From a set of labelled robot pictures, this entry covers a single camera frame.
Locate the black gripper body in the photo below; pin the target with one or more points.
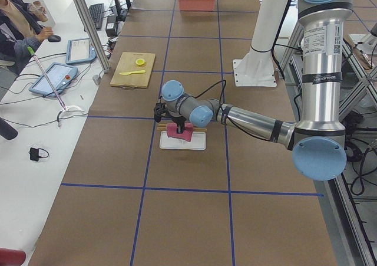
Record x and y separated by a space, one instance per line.
178 121

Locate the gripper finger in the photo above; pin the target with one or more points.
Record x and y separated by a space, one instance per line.
180 129

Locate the pink cleaning cloth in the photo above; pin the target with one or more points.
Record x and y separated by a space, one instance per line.
182 134

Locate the white rectangular tray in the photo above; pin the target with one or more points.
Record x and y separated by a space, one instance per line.
198 142

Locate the yellow plastic knife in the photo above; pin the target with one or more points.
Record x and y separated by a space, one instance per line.
133 72

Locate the yellow lemon slices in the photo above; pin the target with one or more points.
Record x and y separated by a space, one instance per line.
140 62

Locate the bamboo cutting board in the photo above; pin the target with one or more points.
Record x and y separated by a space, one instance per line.
127 63

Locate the far blue teach pendant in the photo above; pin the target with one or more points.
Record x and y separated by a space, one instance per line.
80 51

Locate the blue teach pendant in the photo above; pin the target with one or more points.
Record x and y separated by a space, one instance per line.
60 76
80 51

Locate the near blue teach pendant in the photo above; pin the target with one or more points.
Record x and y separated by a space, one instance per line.
60 76

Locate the black keyboard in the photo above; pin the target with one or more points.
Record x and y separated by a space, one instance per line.
97 14

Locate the black computer mouse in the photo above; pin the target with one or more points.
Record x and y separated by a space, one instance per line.
54 38

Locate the pink metal rod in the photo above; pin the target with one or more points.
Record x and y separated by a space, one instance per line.
34 56

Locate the seated person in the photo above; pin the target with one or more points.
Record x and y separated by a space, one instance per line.
20 29

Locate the red bottle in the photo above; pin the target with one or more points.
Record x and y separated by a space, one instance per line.
12 257

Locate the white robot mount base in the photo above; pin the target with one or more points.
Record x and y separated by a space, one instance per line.
256 68

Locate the aluminium frame post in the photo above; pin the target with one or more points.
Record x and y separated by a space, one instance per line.
89 26

